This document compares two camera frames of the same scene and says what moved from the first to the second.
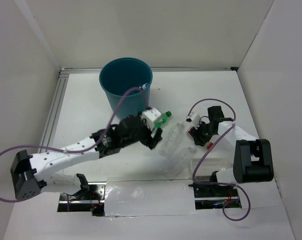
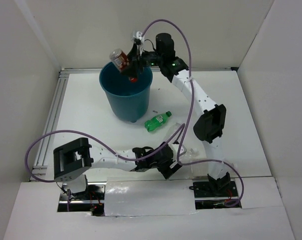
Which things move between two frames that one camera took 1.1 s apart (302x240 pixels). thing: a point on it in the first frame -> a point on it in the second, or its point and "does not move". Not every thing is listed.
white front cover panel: x=125 y=197 does not move
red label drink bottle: x=209 y=145 -> x=121 y=61
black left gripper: x=152 y=142 -> x=167 y=171
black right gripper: x=197 y=133 -> x=136 y=61
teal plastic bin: x=116 y=76 does not move
